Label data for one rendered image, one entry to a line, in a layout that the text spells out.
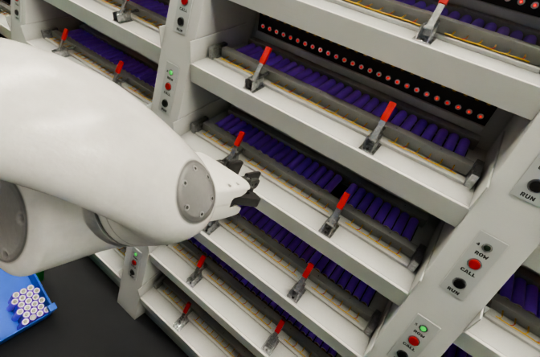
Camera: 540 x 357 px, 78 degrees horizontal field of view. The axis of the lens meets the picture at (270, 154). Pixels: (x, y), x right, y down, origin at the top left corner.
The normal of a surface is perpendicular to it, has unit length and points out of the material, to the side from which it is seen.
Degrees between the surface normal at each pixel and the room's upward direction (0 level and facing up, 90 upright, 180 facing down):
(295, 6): 108
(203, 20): 90
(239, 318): 18
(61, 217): 59
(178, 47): 90
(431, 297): 90
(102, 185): 74
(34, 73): 25
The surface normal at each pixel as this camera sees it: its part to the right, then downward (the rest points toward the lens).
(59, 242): 0.84, 0.36
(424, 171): 0.14, -0.75
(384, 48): -0.59, 0.47
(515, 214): -0.52, 0.22
